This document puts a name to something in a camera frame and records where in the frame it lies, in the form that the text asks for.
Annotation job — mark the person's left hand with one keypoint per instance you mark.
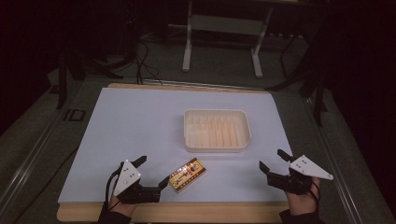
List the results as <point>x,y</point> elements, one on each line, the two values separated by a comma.
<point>121,207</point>

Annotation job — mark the black stand legs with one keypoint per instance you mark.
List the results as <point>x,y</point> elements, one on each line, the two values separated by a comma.
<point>311,71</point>

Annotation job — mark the yellow and red small box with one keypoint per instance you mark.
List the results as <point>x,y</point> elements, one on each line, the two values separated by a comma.
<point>186,175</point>

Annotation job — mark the white plastic tray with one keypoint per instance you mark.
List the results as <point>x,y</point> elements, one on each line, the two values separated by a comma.
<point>217,130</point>

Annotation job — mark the white metal stand frame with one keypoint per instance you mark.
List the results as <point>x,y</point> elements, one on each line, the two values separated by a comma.
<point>225,26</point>

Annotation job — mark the pale blue table mat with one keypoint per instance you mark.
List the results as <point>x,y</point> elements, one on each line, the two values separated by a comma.
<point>130,130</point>

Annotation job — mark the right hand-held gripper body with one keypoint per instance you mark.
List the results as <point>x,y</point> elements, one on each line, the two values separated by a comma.
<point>308,169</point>

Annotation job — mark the person's right hand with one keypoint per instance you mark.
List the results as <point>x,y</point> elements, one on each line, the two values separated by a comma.
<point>303,203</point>

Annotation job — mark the black upright post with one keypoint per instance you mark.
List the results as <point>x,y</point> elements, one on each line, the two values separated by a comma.
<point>61,84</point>

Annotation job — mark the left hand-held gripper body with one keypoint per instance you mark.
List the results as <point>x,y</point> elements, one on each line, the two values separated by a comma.
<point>126,179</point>

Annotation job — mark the black floor bracket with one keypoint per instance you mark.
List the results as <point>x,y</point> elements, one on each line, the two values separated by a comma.
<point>74,114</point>

